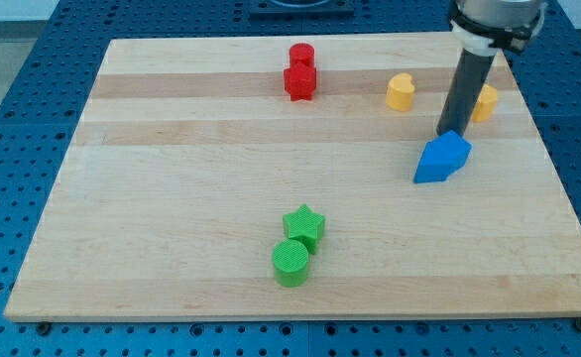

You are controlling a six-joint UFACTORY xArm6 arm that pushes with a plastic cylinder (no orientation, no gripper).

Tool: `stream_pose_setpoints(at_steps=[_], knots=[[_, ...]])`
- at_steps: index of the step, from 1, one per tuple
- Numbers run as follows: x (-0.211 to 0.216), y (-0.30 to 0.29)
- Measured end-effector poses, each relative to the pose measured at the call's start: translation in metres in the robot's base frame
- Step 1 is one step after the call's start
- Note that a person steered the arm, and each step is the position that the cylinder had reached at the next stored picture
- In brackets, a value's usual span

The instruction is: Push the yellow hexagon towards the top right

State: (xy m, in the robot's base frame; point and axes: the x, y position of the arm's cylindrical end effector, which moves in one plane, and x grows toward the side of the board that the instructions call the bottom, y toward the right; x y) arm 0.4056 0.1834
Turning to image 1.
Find yellow hexagon block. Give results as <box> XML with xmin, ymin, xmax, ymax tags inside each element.
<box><xmin>471</xmin><ymin>84</ymin><xmax>499</xmax><ymax>122</ymax></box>

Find green star block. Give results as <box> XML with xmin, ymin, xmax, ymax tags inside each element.
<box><xmin>283</xmin><ymin>204</ymin><xmax>326</xmax><ymax>255</ymax></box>

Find green cylinder block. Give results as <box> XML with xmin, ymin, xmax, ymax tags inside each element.
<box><xmin>272</xmin><ymin>239</ymin><xmax>309</xmax><ymax>288</ymax></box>

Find wooden board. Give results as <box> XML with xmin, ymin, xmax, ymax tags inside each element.
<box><xmin>4</xmin><ymin>32</ymin><xmax>581</xmax><ymax>322</ymax></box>

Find red star block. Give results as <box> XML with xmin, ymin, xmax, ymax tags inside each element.
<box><xmin>284</xmin><ymin>62</ymin><xmax>317</xmax><ymax>101</ymax></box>

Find red cylinder block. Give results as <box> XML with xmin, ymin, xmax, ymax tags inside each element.
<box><xmin>289</xmin><ymin>43</ymin><xmax>315</xmax><ymax>67</ymax></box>

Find yellow heart block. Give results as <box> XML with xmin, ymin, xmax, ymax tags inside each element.
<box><xmin>386</xmin><ymin>72</ymin><xmax>415</xmax><ymax>112</ymax></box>

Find blue pentagon block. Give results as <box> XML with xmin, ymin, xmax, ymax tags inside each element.
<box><xmin>413</xmin><ymin>131</ymin><xmax>472</xmax><ymax>183</ymax></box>

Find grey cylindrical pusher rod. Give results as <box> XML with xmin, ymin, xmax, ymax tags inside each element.
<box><xmin>436</xmin><ymin>49</ymin><xmax>494</xmax><ymax>136</ymax></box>

